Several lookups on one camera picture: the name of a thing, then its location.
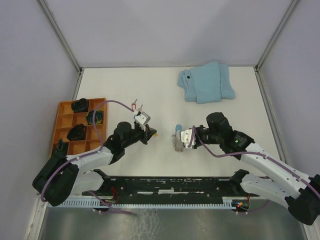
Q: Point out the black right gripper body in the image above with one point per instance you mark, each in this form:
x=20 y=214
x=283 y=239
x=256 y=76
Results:
x=206 y=137

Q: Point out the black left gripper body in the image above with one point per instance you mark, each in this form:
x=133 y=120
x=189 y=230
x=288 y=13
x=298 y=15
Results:
x=137 y=134

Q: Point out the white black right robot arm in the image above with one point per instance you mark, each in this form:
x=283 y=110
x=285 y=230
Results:
x=296 y=191

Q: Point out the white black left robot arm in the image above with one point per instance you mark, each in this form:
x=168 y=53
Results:
x=65 y=175

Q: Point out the key with red tag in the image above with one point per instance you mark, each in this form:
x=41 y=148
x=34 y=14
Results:
x=134 y=105

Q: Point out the light blue folded cloth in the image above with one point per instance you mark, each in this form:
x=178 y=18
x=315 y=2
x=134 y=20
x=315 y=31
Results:
x=208 y=83

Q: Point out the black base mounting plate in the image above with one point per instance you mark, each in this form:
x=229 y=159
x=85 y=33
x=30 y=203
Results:
x=214 y=186

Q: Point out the orange compartment tray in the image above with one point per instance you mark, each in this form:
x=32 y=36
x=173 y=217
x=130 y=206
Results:
x=80 y=126

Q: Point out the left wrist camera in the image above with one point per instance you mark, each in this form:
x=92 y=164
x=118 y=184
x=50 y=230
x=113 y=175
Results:
x=141 y=118

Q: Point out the aluminium frame rail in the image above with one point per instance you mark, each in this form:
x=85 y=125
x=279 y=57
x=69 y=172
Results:
x=289 y=69

